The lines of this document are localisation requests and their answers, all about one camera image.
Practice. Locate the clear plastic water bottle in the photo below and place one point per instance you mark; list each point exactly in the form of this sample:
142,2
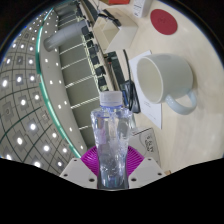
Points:
111,140

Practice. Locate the row of black office chairs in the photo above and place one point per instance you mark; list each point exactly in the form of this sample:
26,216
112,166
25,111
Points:
95,61

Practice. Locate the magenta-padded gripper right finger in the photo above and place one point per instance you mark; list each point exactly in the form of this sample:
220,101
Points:
136,162

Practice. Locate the long curved conference desk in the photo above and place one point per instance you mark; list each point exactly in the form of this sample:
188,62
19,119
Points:
115,63

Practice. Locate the white paper sheet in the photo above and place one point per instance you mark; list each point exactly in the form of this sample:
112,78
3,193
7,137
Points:
151,111

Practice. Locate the round ceiling lights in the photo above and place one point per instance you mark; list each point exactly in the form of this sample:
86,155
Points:
32,126

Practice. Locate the flat round red coaster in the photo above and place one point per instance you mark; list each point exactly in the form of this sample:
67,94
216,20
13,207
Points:
163,21

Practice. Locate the black marker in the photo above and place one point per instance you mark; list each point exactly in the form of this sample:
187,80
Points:
113,18

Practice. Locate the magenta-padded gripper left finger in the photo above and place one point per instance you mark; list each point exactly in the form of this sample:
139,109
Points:
89,161

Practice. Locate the white ceramic mug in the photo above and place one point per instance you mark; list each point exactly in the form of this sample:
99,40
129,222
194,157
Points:
173,76

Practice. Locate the cream open compartment box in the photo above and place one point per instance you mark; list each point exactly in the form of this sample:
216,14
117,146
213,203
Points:
116,35

